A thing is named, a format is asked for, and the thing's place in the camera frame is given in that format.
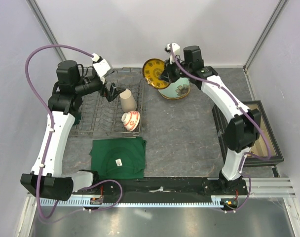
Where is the beige cup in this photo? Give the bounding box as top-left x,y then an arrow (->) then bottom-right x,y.
119,89 -> 137,113

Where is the black glass lid box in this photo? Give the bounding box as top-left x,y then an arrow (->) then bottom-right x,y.
212,100 -> 284,167

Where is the folded green cloth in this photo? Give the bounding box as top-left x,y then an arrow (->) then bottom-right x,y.
90,137 -> 147,179

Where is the mint green flower plate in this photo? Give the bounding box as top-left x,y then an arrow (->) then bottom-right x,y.
157,77 -> 190,98

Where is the cream bird pattern plate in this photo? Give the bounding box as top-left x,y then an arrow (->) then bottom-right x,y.
157,83 -> 191,100

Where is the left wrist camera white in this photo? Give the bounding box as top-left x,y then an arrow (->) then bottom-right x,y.
91,53 -> 114,78

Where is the grey wire dish rack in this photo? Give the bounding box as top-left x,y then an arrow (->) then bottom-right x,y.
69,67 -> 146,139

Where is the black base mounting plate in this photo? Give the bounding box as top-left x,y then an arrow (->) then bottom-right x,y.
73,177 -> 248,202

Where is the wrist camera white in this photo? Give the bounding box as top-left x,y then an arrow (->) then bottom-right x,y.
91,53 -> 114,78
164,43 -> 181,64

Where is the blue slotted cable duct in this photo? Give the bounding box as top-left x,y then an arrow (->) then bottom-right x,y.
37,196 -> 237,207

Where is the dark green mug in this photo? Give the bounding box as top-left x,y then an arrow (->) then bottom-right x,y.
74,113 -> 82,125

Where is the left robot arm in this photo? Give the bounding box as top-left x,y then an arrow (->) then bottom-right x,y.
20,59 -> 125,201

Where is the yellow patterned small plate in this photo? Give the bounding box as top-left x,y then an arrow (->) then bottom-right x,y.
142,58 -> 169,89

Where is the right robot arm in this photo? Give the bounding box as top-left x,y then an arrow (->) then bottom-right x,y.
159,43 -> 261,195

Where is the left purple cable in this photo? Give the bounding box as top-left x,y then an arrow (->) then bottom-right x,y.
25,44 -> 123,224

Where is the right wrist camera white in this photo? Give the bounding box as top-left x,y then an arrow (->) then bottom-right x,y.
164,43 -> 181,64

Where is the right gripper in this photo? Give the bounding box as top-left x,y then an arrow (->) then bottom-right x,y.
159,56 -> 191,83

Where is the white red pattern bowl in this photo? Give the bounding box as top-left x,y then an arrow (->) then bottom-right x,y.
121,111 -> 141,132

